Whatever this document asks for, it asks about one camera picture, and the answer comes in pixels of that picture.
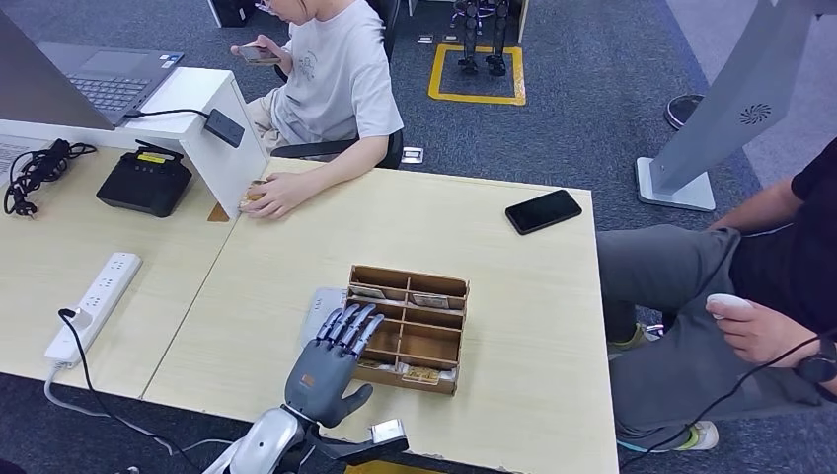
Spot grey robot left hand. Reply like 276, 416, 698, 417
284, 302, 386, 430

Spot person's right hand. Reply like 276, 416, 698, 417
230, 34, 292, 67

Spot person's left hand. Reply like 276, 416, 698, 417
706, 297, 818, 369
240, 172, 315, 220

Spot dark handheld phone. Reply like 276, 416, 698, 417
236, 45, 282, 67

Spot white oval remote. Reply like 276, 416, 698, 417
706, 293, 754, 321

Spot grey card reader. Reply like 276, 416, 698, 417
299, 286, 347, 348

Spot person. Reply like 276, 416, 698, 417
596, 137, 837, 452
230, 0, 405, 220

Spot stack of patterned cards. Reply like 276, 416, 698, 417
238, 180, 269, 210

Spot black box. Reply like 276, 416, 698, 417
208, 0, 260, 30

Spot black office chair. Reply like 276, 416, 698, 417
270, 0, 406, 170

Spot black wristwatch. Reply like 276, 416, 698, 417
794, 337, 837, 386

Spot white desk riser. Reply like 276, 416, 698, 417
0, 67, 270, 219

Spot yellow floor sticker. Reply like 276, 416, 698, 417
344, 459, 446, 474

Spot brown wooden compartment box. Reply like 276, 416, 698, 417
335, 263, 471, 396

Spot green white shoe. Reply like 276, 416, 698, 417
606, 322, 663, 355
679, 420, 720, 454

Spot black desktop device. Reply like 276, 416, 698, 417
96, 138, 194, 218

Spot yellow floor tape square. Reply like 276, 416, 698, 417
427, 43, 527, 108

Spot black humanoid robot legs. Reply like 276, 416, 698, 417
452, 0, 511, 78

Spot white power strip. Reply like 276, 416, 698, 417
44, 251, 144, 366

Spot grey kiosk stand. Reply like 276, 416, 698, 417
635, 0, 837, 214

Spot grey laptop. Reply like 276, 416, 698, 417
0, 7, 187, 130

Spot round black base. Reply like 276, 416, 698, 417
663, 95, 706, 132

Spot black smartphone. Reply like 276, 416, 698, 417
504, 190, 584, 236

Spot pale flat keyboard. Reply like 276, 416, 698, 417
0, 135, 52, 190

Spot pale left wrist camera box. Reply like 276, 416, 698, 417
369, 418, 410, 447

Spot black power adapter with cable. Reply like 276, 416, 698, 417
125, 108, 247, 148

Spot black remote cable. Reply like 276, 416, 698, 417
619, 333, 837, 472

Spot bundled black cable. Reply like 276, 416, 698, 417
3, 137, 99, 218

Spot black plugged cable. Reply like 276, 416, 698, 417
58, 307, 197, 469

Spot white power cable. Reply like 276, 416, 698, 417
43, 362, 237, 459

